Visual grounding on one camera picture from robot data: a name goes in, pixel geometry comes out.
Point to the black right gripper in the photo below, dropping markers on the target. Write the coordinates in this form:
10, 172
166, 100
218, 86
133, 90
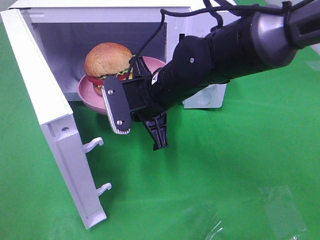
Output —
147, 97

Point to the pink round plate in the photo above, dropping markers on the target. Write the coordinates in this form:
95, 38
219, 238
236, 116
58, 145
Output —
94, 101

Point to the burger with lettuce and tomato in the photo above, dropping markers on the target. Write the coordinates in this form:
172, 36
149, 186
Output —
107, 59

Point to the round microwave door button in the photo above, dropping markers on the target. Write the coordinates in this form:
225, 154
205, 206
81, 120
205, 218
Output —
203, 99

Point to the white microwave door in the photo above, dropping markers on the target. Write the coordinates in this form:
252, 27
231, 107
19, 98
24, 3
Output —
55, 118

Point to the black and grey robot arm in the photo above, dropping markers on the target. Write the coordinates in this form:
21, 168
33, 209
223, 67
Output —
264, 38

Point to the white microwave oven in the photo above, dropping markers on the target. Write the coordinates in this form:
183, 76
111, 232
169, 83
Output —
66, 30

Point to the clear tape patch right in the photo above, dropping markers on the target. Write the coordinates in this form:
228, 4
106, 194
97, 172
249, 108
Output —
285, 220

